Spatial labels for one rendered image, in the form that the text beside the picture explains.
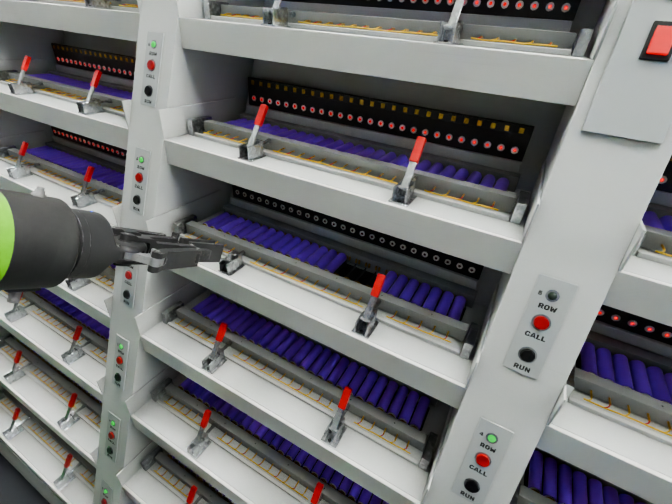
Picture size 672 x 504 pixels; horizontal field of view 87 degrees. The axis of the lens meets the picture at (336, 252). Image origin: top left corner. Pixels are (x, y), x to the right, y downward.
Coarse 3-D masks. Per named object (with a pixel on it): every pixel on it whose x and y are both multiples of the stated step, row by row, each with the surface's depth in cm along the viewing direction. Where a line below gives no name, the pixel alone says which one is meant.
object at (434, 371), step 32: (160, 224) 69; (224, 256) 67; (384, 256) 67; (224, 288) 63; (256, 288) 60; (288, 288) 61; (320, 288) 61; (288, 320) 58; (320, 320) 55; (352, 320) 55; (480, 320) 58; (352, 352) 54; (384, 352) 51; (416, 352) 51; (448, 352) 51; (480, 352) 45; (416, 384) 50; (448, 384) 47
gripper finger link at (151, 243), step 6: (120, 234) 42; (126, 234) 42; (132, 234) 43; (126, 240) 42; (132, 240) 42; (138, 240) 43; (144, 240) 44; (150, 240) 44; (150, 246) 45; (156, 246) 45; (162, 246) 46; (168, 246) 47; (174, 246) 48; (180, 246) 49; (186, 246) 50; (192, 246) 51; (114, 264) 42; (120, 264) 42; (138, 264) 44; (144, 264) 45
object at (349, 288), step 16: (192, 224) 71; (224, 240) 68; (240, 240) 68; (256, 256) 66; (272, 256) 64; (288, 272) 64; (304, 272) 62; (320, 272) 61; (336, 288) 60; (352, 288) 58; (368, 288) 58; (384, 304) 57; (400, 304) 56; (416, 320) 55; (432, 320) 54; (448, 320) 53; (464, 336) 52
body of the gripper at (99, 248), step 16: (80, 224) 36; (96, 224) 37; (80, 240) 36; (96, 240) 37; (112, 240) 38; (80, 256) 36; (96, 256) 37; (112, 256) 39; (80, 272) 37; (96, 272) 38
